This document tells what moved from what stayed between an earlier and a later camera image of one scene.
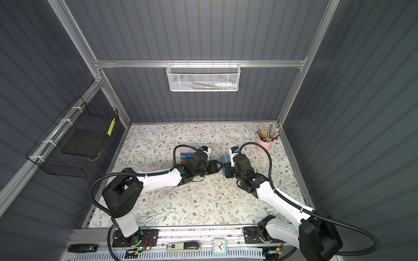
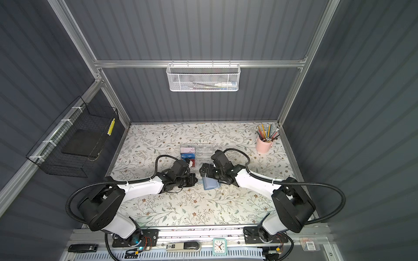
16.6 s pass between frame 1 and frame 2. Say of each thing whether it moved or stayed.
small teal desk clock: stayed
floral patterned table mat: stayed
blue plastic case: moved
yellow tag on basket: stayed
